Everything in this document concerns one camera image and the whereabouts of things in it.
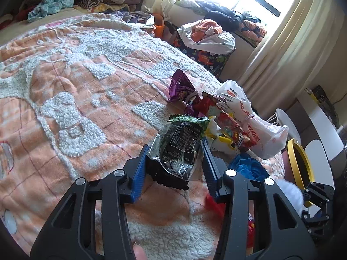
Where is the grey purple garment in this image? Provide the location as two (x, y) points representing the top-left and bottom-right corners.
(108, 11), (155, 30)

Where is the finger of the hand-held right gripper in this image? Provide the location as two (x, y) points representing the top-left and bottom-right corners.
(304, 181), (337, 207)
(302, 205), (335, 240)

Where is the orange patterned garment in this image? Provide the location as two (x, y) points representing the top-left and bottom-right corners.
(240, 20), (267, 44)

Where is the white chair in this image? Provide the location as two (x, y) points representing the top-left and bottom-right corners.
(305, 139), (334, 189)

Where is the dark padded jacket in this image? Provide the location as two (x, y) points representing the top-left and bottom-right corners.
(198, 1), (244, 29)

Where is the person's left hand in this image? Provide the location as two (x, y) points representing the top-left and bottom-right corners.
(134, 245), (148, 260)

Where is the yellow white wrapper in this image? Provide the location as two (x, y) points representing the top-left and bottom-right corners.
(205, 116), (239, 152)

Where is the white printed plastic bag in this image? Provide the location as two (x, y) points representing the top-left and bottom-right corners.
(214, 80), (289, 160)

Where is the orange towel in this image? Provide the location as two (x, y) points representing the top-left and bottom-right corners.
(191, 19), (223, 42)

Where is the orange bag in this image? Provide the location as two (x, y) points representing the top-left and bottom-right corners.
(152, 13), (166, 40)

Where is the light blue garment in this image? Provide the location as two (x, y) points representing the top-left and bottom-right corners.
(26, 0), (74, 23)

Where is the orange white fleece blanket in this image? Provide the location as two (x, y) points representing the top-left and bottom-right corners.
(0, 12), (285, 260)

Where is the black yellow device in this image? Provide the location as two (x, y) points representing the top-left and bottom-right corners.
(305, 85), (339, 125)

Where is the purple foil wrapper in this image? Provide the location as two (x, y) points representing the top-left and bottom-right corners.
(167, 69), (202, 115)

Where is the beige bed sheet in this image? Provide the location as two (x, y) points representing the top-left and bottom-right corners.
(0, 5), (90, 46)

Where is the black clear snack packet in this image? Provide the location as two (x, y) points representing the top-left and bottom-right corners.
(146, 114), (211, 191)

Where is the wide cream curtain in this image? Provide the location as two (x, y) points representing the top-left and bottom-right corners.
(239, 0), (347, 95)

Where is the red yellow snack packet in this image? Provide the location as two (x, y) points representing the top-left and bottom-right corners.
(217, 111), (258, 153)

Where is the white plastic laundry bag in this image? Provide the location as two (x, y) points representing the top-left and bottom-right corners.
(177, 19), (236, 52)

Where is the colourful bedding on sill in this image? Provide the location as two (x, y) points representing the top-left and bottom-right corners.
(175, 0), (206, 8)

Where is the crumpled blue plastic bag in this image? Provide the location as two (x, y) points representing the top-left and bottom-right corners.
(228, 153), (270, 182)

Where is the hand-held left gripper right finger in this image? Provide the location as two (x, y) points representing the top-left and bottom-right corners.
(200, 138), (318, 260)

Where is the dark floral storage bag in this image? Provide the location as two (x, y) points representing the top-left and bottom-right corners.
(172, 31), (232, 78)

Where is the red tube snack packet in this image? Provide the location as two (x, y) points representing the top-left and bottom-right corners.
(205, 194), (227, 218)

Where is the white stool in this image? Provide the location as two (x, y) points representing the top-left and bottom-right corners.
(267, 108), (301, 144)

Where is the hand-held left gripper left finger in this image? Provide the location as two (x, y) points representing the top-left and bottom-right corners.
(30, 144), (151, 260)

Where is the white desk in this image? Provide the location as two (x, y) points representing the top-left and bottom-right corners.
(297, 97), (343, 160)

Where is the yellow rimmed trash bin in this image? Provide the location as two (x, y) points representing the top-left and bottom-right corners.
(287, 138), (316, 208)

